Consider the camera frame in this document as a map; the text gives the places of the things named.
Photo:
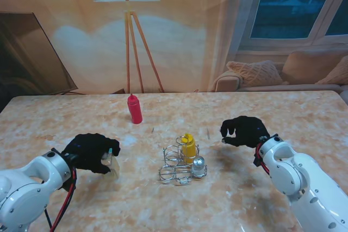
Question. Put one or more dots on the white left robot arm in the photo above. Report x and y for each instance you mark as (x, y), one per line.
(27, 188)

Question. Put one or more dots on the red squeeze bottle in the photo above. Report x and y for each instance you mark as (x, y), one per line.
(134, 109)

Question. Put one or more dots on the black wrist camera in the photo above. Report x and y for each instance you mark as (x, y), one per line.
(68, 185)
(257, 160)

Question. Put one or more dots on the sheer beige curtain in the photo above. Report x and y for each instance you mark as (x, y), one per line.
(223, 25)

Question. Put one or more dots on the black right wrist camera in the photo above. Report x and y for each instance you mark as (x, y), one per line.
(257, 160)

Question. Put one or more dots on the clear shaker with silver cap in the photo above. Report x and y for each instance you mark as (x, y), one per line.
(198, 165)

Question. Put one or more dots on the beige knit cushion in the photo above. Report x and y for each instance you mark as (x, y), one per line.
(337, 74)
(255, 73)

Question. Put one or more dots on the clear square seasoning bottle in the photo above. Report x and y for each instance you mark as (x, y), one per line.
(114, 169)

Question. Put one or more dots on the yellow squeeze bottle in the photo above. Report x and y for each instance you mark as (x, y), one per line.
(188, 149)

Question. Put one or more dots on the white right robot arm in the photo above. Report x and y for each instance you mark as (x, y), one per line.
(304, 185)

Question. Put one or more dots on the beige sofa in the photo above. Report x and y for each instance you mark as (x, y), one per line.
(307, 69)

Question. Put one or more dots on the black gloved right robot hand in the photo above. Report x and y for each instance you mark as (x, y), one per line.
(248, 131)

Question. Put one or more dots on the white framed window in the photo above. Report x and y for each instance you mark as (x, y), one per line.
(285, 6)

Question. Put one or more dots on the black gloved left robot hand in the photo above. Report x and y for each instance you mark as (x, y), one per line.
(87, 151)

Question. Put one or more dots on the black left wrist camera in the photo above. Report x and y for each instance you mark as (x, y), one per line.
(68, 185)

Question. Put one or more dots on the dark flat television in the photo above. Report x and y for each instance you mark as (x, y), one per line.
(24, 58)

